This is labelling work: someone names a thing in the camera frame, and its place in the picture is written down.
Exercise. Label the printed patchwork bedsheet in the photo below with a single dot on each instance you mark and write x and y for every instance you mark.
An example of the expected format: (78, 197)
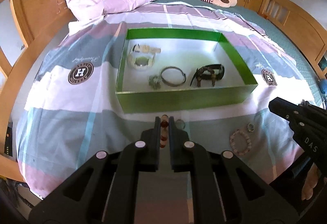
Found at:
(63, 124)

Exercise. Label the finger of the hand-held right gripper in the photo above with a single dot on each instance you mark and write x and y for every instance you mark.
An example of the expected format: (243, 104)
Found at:
(281, 107)

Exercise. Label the person's right hand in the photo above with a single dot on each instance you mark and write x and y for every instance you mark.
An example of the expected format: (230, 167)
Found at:
(311, 183)

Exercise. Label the white wrist watch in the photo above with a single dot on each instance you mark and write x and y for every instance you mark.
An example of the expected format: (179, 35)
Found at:
(134, 62)

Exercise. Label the metal bangle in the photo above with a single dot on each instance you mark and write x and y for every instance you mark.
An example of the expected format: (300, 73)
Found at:
(168, 84)

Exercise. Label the black wrist watch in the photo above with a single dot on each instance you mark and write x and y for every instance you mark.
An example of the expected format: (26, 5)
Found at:
(219, 70)

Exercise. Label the black electronic device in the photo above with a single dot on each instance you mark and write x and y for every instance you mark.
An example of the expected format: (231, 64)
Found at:
(9, 138)

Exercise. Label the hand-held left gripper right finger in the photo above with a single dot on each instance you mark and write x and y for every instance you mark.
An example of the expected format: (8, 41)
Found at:
(172, 137)

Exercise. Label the green cardboard box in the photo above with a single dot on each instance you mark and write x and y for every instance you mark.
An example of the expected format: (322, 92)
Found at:
(178, 100)

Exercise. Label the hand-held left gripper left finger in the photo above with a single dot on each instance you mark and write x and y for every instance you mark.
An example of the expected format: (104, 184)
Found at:
(156, 137)

